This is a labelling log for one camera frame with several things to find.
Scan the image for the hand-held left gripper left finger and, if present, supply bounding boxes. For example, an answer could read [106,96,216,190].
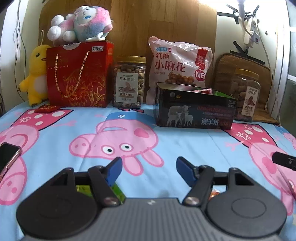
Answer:
[50,157,122,207]

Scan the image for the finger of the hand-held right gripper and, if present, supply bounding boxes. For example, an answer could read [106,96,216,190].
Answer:
[272,152,296,172]

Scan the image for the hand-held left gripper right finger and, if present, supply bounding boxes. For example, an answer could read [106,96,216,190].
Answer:
[176,157,253,206]

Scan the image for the bright green snack packet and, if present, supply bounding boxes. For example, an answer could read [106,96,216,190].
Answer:
[75,183,126,205]

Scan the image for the orange red snack packet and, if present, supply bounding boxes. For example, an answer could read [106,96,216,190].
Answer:
[208,188,222,201]

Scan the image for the black cardboard box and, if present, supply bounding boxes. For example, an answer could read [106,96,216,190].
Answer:
[154,82,237,130]

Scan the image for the small pink snack packet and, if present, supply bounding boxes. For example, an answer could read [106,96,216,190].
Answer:
[192,88,213,95]

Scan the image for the cartoon pig printed bedsheet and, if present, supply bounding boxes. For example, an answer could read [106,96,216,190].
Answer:
[0,103,296,209]

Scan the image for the pecan jar with gold lid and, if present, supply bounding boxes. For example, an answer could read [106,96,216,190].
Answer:
[231,69,261,122]

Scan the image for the cashew jar with gold lid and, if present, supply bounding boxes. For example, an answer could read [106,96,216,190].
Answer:
[112,56,147,109]

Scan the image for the small red packet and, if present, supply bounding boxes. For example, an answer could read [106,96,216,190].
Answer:
[34,105,59,113]

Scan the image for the red gift bag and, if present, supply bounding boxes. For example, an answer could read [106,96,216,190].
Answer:
[46,40,114,108]

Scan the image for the white snack bag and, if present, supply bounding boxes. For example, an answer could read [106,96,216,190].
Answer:
[146,36,213,105]

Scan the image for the smartphone with pink case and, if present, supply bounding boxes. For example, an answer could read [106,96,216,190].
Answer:
[0,143,22,179]

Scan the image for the brown woven seat cushion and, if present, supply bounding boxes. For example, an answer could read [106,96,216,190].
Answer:
[214,53,280,124]

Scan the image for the yellow duck plush toy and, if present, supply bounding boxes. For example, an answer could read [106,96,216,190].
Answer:
[19,30,50,107]

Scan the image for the white power strip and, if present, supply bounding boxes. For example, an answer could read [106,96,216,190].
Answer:
[244,19,260,45]

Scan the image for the pink plush monkey toy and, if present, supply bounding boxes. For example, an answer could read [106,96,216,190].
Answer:
[47,6,114,47]

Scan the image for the wooden board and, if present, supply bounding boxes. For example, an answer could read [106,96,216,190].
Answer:
[38,0,218,105]

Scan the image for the thin white cable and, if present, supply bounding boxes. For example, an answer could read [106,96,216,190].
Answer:
[258,38,282,124]

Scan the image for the thick white cable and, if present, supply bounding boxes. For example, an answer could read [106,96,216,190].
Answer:
[237,0,251,35]

